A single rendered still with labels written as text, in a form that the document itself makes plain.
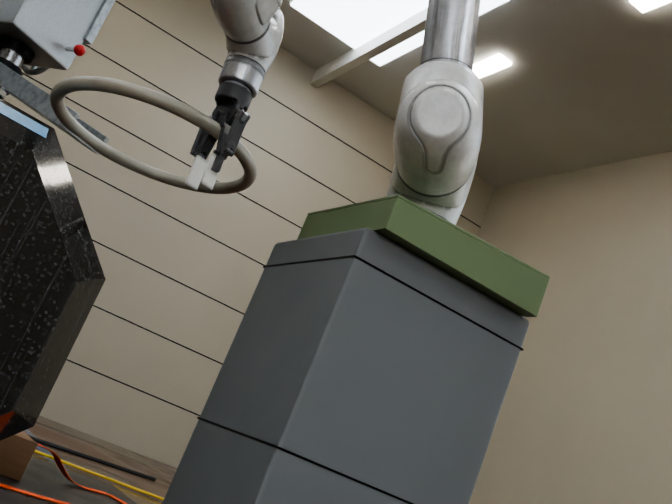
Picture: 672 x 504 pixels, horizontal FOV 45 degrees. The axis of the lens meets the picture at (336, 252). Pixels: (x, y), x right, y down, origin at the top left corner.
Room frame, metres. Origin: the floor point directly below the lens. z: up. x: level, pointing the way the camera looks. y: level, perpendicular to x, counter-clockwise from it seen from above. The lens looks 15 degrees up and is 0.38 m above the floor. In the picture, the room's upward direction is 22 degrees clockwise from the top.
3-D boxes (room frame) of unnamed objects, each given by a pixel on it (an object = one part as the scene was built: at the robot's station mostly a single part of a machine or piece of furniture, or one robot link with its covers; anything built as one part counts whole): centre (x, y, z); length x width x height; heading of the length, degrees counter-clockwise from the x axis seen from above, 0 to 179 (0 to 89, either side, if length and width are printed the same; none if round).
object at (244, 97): (1.63, 0.33, 1.01); 0.08 x 0.07 x 0.09; 43
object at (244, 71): (1.64, 0.33, 1.09); 0.09 x 0.09 x 0.06
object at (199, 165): (1.65, 0.33, 0.86); 0.03 x 0.01 x 0.07; 133
